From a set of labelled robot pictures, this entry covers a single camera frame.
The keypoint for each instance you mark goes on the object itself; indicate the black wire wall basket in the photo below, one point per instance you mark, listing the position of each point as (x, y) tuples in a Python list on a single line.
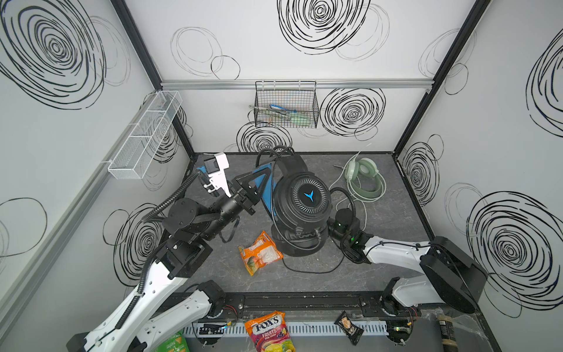
[(295, 95)]

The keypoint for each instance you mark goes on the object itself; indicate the white slotted cable duct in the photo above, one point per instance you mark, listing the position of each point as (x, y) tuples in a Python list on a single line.
[(297, 329)]

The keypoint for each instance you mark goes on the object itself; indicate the Fox's fruits candy bag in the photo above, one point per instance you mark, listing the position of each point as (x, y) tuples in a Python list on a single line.
[(269, 333)]

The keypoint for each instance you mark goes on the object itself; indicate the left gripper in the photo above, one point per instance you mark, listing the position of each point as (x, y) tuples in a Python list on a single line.
[(246, 196)]

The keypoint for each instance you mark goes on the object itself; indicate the green snack bag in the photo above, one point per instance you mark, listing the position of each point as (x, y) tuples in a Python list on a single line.
[(176, 343)]

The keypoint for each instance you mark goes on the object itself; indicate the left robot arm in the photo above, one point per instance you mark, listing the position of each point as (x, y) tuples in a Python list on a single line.
[(136, 325)]

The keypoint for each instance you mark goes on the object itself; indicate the dark cylindrical roll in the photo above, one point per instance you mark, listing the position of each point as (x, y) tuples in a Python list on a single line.
[(448, 339)]

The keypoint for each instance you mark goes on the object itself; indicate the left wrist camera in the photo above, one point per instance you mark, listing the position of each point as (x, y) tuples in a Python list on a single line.
[(215, 167)]

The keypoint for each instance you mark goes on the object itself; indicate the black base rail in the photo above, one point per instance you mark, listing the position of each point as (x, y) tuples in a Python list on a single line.
[(367, 304)]

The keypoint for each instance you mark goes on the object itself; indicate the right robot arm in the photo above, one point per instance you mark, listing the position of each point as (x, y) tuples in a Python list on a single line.
[(447, 274)]

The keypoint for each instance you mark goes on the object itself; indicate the orange snack bag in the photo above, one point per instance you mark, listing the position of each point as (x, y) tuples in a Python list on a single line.
[(260, 254)]

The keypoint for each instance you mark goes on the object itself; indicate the small dark snack packet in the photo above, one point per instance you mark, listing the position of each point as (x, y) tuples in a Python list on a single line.
[(351, 330)]

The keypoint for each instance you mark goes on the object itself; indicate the black gaming headphones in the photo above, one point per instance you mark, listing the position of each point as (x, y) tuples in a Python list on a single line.
[(298, 202)]

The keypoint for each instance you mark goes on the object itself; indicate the green brush in basket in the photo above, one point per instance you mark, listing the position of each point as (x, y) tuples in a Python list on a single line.
[(297, 119)]

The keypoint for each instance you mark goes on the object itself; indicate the white mesh wall shelf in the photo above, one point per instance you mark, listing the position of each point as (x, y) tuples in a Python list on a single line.
[(149, 129)]

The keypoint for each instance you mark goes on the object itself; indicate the mint green headphones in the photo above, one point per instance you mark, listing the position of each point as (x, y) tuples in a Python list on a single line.
[(364, 180)]

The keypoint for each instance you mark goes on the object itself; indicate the blue tool in basket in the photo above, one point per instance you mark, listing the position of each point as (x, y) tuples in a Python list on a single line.
[(281, 110)]

